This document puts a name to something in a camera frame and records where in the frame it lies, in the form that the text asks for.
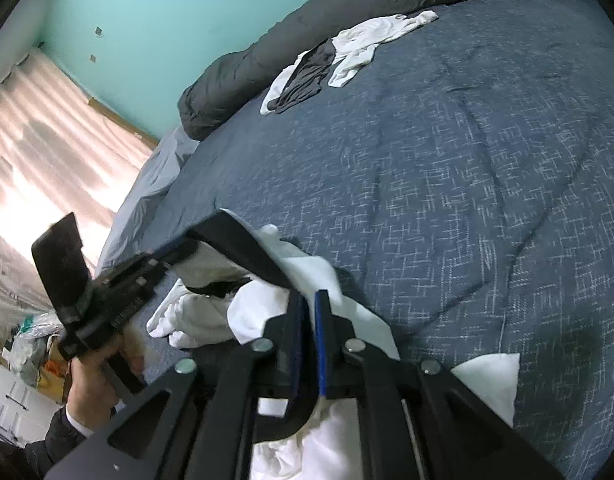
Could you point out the dark grey garment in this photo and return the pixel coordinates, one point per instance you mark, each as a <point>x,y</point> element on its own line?
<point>307,75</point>

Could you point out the wooden window frame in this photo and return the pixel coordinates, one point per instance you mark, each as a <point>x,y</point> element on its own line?
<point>122,120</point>

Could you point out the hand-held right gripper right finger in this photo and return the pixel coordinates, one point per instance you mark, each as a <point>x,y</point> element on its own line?
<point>323,350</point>

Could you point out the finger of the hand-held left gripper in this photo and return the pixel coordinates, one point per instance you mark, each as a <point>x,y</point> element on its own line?
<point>172,252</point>

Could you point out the dark grey rolled duvet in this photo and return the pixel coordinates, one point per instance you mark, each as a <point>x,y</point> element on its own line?
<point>287,35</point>

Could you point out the white polo shirt black collar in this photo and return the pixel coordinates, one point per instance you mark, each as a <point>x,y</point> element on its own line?
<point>252,315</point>

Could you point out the pink curtain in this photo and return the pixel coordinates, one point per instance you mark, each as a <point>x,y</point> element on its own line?
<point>47,160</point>

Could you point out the light grey sheet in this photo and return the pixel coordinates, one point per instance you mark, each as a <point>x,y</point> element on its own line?
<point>147,180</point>

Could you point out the white drawer cabinet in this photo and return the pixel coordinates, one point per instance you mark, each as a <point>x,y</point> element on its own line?
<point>17,400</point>

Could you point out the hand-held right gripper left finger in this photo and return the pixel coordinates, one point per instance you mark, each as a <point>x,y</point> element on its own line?
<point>299,350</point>

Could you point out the person's left forearm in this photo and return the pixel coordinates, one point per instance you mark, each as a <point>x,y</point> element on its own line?
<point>52,440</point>

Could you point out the person's left hand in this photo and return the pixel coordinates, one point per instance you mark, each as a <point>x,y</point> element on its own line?
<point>92,390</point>

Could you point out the pile of plastic bags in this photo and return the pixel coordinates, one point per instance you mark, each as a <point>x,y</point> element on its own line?
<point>32,350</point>

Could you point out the white long-sleeve shirt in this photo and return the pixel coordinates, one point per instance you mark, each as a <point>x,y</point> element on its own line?
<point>372,35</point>

